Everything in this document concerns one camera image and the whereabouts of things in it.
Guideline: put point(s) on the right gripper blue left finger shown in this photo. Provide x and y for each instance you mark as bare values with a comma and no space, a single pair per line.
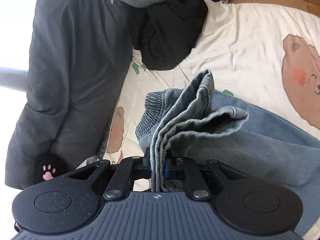
123,176

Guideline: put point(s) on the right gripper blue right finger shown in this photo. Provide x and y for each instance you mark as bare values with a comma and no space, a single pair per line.
187,171

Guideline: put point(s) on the blue denim pants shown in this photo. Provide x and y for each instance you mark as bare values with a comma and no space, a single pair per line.
202,123

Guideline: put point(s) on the black cat paw plush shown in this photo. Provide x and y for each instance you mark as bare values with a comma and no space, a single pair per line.
48,166

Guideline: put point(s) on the black garment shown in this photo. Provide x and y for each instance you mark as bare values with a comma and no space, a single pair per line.
165,33

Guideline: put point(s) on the dark grey pillow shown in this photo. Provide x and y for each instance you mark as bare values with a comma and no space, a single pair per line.
79,56

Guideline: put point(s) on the cream bear print bedsheet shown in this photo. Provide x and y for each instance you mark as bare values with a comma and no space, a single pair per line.
264,59

